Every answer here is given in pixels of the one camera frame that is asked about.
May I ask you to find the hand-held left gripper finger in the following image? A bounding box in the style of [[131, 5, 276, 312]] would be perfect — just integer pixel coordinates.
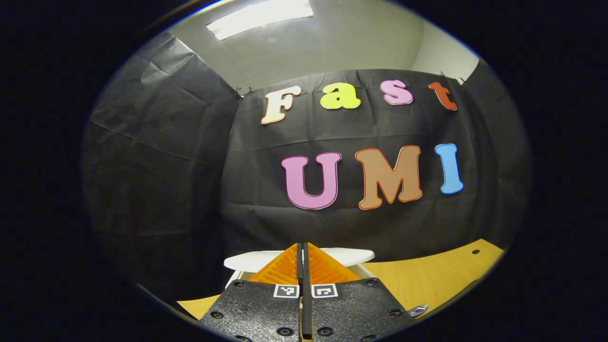
[[303, 242, 416, 342], [199, 243, 304, 342]]

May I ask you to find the white desktop garbage bin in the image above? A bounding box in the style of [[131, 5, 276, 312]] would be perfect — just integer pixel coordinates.
[[223, 247, 376, 288]]

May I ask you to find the wooden desktop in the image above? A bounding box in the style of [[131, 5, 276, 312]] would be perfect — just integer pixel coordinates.
[[177, 238, 505, 320]]

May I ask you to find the black backdrop cloth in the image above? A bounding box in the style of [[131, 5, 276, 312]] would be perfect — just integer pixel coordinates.
[[81, 32, 532, 300]]

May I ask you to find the ceiling light panel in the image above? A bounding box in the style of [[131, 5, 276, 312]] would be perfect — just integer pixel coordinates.
[[206, 0, 314, 41]]

